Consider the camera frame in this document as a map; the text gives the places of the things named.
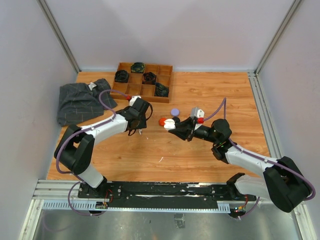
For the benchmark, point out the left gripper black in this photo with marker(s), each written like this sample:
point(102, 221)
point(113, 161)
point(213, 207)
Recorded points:
point(143, 124)

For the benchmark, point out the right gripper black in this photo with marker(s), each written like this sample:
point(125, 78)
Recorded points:
point(185, 129)

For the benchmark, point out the white earbud charging case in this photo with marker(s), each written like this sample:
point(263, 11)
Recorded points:
point(169, 124)

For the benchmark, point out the purple earbud charging case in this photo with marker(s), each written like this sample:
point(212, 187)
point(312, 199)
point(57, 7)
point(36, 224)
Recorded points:
point(175, 112)

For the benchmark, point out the orange earbud charging case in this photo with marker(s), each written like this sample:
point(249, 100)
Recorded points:
point(161, 121)

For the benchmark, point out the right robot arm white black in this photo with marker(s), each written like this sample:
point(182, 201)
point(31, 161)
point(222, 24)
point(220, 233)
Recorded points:
point(278, 180)

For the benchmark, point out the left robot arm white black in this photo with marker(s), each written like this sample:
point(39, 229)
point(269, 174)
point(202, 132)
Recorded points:
point(76, 146)

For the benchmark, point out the dark blue rolled tie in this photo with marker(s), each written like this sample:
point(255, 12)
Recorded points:
point(161, 90)

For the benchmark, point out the wooden compartment tray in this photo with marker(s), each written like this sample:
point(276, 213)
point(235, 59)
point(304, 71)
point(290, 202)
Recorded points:
point(135, 86)

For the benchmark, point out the dark red rolled tie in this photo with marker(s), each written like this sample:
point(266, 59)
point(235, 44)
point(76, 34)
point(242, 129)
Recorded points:
point(149, 78)

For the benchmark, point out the dark rolled tie left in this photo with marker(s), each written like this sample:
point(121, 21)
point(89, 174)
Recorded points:
point(121, 76)

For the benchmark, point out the dark rolled tie top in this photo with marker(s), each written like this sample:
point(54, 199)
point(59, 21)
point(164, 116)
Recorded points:
point(137, 67)

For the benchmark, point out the grey checked cloth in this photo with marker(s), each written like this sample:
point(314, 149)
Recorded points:
point(80, 102)

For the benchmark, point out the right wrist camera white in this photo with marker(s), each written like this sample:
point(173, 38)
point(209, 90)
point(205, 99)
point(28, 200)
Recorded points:
point(197, 113)

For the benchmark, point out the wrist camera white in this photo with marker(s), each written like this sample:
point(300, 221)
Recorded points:
point(135, 101)
point(197, 113)

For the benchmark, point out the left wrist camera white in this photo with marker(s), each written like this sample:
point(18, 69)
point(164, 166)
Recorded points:
point(135, 101)

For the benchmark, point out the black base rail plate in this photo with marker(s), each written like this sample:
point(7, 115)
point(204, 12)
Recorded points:
point(135, 189)

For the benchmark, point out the white cable duct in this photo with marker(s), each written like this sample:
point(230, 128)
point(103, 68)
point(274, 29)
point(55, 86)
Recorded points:
point(153, 204)

